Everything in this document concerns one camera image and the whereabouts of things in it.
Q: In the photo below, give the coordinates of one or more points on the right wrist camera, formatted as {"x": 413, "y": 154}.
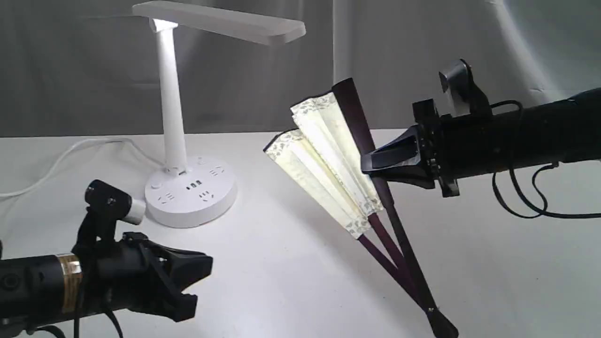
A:
{"x": 464, "y": 95}

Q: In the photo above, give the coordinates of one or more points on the folding paper fan maroon ribs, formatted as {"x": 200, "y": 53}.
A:
{"x": 322, "y": 155}

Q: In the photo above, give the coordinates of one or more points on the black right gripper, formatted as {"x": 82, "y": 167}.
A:
{"x": 453, "y": 148}

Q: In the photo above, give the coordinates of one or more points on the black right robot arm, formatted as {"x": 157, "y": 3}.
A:
{"x": 565, "y": 131}

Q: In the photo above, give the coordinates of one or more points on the grey backdrop curtain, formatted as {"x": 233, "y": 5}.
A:
{"x": 89, "y": 67}

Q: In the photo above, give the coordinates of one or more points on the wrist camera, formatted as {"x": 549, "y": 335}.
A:
{"x": 464, "y": 95}
{"x": 106, "y": 205}

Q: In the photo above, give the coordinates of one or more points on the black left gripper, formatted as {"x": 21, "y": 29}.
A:
{"x": 142, "y": 276}

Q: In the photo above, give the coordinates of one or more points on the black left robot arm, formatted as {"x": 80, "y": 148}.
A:
{"x": 39, "y": 292}

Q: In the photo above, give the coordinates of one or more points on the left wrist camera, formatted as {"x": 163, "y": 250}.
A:
{"x": 106, "y": 205}

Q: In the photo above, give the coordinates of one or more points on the white desk lamp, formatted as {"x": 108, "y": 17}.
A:
{"x": 189, "y": 191}

